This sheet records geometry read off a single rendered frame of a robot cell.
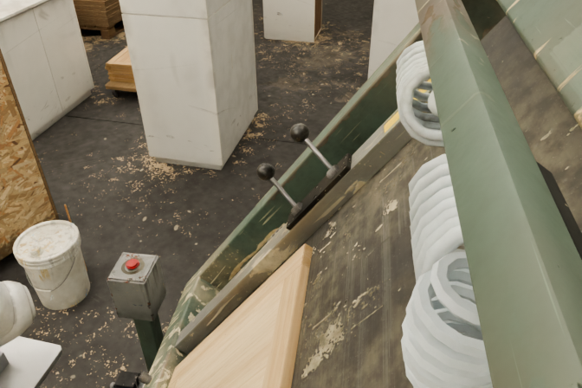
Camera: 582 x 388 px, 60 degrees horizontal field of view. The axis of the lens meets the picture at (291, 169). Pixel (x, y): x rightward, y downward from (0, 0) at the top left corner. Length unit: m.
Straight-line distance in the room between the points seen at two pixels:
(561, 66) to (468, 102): 0.31
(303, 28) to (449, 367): 5.67
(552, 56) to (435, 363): 0.37
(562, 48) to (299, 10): 5.31
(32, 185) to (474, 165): 3.01
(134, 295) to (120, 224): 1.71
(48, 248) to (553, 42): 2.46
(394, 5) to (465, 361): 4.24
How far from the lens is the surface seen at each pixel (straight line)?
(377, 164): 0.93
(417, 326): 0.19
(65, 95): 4.67
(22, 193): 3.10
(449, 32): 0.25
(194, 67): 3.27
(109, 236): 3.24
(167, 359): 1.40
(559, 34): 0.54
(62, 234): 2.77
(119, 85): 4.78
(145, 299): 1.61
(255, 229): 1.38
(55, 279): 2.74
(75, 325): 2.81
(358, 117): 1.15
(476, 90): 0.19
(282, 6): 5.80
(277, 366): 0.83
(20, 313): 1.53
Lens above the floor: 2.02
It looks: 34 degrees down
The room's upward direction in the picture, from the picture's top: 1 degrees counter-clockwise
